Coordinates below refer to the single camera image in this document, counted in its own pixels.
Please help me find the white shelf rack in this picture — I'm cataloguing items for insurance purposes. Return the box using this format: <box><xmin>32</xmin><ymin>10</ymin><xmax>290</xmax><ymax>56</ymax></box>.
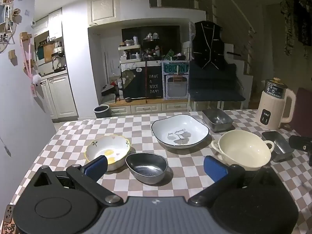
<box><xmin>119</xmin><ymin>44</ymin><xmax>142</xmax><ymax>62</ymax></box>

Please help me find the wooden platform with drawers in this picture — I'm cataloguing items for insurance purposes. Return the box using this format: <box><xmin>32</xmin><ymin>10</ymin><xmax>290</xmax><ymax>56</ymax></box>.
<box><xmin>107</xmin><ymin>99</ymin><xmax>191</xmax><ymax>116</ymax></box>

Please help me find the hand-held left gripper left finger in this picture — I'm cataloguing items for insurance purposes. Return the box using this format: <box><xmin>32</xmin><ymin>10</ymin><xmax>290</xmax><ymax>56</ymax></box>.
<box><xmin>33</xmin><ymin>155</ymin><xmax>123</xmax><ymax>207</ymax></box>

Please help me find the yellow-rimmed lemon print bowl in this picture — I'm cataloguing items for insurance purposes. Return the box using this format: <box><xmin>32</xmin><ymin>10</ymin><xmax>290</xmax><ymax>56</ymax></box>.
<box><xmin>84</xmin><ymin>135</ymin><xmax>132</xmax><ymax>171</ymax></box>

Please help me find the printed paper tag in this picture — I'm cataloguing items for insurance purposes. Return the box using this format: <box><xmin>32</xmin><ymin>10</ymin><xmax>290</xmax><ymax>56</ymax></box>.
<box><xmin>0</xmin><ymin>204</ymin><xmax>16</xmax><ymax>234</ymax></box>

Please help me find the small steel oval bowl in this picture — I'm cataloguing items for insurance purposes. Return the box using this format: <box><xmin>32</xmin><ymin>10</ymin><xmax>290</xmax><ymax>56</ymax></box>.
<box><xmin>125</xmin><ymin>152</ymin><xmax>169</xmax><ymax>185</ymax></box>

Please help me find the pink ribbon with white plush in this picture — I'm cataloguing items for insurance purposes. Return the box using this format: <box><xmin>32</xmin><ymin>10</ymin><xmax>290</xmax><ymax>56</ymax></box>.
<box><xmin>20</xmin><ymin>32</ymin><xmax>42</xmax><ymax>95</ymax></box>

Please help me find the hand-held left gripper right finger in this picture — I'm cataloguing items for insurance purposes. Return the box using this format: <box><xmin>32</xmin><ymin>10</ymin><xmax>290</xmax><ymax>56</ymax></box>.
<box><xmin>187</xmin><ymin>155</ymin><xmax>282</xmax><ymax>206</ymax></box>

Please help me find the grey trash bin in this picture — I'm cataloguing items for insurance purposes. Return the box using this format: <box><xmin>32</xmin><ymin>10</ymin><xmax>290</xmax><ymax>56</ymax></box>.
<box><xmin>94</xmin><ymin>105</ymin><xmax>111</xmax><ymax>119</ymax></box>

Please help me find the white upper cabinet door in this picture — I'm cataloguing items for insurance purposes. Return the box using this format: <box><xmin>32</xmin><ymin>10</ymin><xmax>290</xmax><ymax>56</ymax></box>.
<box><xmin>87</xmin><ymin>0</ymin><xmax>120</xmax><ymax>26</ymax></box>

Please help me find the kitchen dish rack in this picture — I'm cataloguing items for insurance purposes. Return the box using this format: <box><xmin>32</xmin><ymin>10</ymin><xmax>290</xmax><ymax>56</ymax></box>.
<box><xmin>51</xmin><ymin>46</ymin><xmax>67</xmax><ymax>72</ymax></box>

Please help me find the stair railing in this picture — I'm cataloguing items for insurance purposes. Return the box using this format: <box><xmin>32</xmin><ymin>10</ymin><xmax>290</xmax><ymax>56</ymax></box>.
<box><xmin>212</xmin><ymin>0</ymin><xmax>257</xmax><ymax>76</ymax></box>

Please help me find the dark patterned curtain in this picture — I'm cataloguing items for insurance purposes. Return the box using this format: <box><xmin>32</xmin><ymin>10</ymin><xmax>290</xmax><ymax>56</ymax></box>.
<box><xmin>280</xmin><ymin>0</ymin><xmax>312</xmax><ymax>59</ymax></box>

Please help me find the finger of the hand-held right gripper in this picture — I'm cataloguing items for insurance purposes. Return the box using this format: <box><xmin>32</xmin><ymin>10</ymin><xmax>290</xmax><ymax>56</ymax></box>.
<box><xmin>289</xmin><ymin>135</ymin><xmax>312</xmax><ymax>166</ymax></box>

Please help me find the purple cushion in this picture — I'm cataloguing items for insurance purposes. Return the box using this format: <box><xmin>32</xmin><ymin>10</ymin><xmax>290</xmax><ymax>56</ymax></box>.
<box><xmin>289</xmin><ymin>88</ymin><xmax>312</xmax><ymax>137</ymax></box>

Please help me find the steel rectangular container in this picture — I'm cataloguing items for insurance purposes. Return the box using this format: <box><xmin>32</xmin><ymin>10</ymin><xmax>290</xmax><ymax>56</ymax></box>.
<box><xmin>202</xmin><ymin>108</ymin><xmax>234</xmax><ymax>132</ymax></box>
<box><xmin>261</xmin><ymin>131</ymin><xmax>295</xmax><ymax>162</ymax></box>

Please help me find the wooden wall photo display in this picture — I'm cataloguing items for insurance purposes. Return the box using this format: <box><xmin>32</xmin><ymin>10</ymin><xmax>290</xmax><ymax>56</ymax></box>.
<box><xmin>0</xmin><ymin>0</ymin><xmax>23</xmax><ymax>54</ymax></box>

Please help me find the teal sign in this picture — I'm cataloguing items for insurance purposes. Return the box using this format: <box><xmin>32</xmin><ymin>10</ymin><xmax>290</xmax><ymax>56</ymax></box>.
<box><xmin>163</xmin><ymin>63</ymin><xmax>189</xmax><ymax>74</ymax></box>

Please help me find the white framed printed box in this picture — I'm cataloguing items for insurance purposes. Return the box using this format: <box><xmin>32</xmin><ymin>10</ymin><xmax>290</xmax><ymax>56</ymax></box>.
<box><xmin>163</xmin><ymin>73</ymin><xmax>189</xmax><ymax>101</ymax></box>

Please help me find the white kitchen base cabinet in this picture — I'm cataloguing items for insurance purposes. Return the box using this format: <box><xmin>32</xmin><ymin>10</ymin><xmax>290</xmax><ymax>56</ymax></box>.
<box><xmin>40</xmin><ymin>74</ymin><xmax>78</xmax><ymax>121</ymax></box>

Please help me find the dark cushioned chair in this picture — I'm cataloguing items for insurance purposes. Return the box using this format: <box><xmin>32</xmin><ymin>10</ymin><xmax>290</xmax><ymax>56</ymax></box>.
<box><xmin>188</xmin><ymin>61</ymin><xmax>246</xmax><ymax>111</ymax></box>

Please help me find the black vest with white trim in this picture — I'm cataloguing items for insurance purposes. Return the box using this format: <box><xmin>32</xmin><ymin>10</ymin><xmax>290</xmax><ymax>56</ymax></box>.
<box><xmin>192</xmin><ymin>21</ymin><xmax>226</xmax><ymax>69</ymax></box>

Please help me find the white square leaf print plate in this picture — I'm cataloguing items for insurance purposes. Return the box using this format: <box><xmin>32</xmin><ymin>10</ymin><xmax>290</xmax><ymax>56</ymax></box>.
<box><xmin>151</xmin><ymin>114</ymin><xmax>210</xmax><ymax>150</ymax></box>

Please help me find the cream electric kettle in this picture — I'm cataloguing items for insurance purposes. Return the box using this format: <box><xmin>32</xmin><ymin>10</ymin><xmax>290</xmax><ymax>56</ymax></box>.
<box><xmin>257</xmin><ymin>77</ymin><xmax>296</xmax><ymax>130</ymax></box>

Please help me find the checkered tablecloth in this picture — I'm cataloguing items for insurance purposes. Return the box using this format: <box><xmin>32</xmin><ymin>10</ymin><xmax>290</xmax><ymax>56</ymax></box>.
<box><xmin>15</xmin><ymin>108</ymin><xmax>312</xmax><ymax>234</ymax></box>

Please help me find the black letter board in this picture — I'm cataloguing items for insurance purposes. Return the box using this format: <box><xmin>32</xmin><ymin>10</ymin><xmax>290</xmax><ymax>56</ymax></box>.
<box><xmin>146</xmin><ymin>66</ymin><xmax>162</xmax><ymax>99</ymax></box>

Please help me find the cream bowl with handles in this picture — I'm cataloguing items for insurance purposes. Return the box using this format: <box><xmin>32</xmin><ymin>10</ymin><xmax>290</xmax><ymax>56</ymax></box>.
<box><xmin>211</xmin><ymin>130</ymin><xmax>275</xmax><ymax>171</ymax></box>

